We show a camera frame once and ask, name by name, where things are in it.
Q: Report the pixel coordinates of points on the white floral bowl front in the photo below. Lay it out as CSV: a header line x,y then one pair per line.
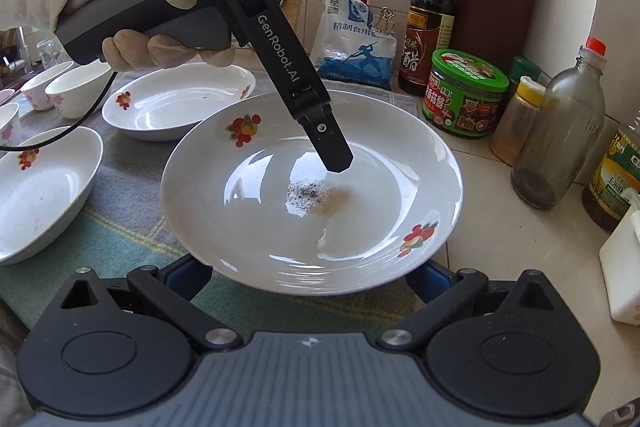
x,y
10,128

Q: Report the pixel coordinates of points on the white plate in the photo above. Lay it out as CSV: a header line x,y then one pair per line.
x,y
164,106
44,189

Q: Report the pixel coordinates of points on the green lid sauce jar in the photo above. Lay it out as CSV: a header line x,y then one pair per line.
x,y
463,93

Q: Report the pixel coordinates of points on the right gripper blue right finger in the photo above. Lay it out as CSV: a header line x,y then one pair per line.
x,y
431,280

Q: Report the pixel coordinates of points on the white jacket torso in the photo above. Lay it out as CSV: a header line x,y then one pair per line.
x,y
14,405

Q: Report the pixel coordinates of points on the white floral bowl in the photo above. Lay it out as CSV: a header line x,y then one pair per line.
x,y
34,90
74,92
10,128

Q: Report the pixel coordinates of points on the dark vinegar bottle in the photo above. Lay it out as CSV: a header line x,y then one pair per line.
x,y
429,27

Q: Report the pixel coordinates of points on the white blue salt bag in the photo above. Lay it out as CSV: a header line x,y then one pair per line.
x,y
348,46

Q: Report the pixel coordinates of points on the yellow lid spice jar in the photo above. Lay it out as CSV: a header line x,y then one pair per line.
x,y
517,120

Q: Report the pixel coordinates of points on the white plate back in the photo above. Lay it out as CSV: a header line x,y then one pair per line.
x,y
164,106

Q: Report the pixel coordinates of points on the clear glass bottle red cap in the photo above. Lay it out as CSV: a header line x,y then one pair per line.
x,y
567,125

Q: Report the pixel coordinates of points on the grey teal table towel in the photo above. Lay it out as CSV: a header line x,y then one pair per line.
x,y
122,227

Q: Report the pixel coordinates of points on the green cap small jar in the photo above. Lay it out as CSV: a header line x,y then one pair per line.
x,y
522,67

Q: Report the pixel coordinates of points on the cooking oil bottle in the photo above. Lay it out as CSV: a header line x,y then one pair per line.
x,y
604,197

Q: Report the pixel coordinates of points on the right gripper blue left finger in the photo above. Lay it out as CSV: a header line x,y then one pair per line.
x,y
186,276

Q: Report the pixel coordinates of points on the white plastic container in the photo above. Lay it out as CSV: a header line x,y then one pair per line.
x,y
620,263

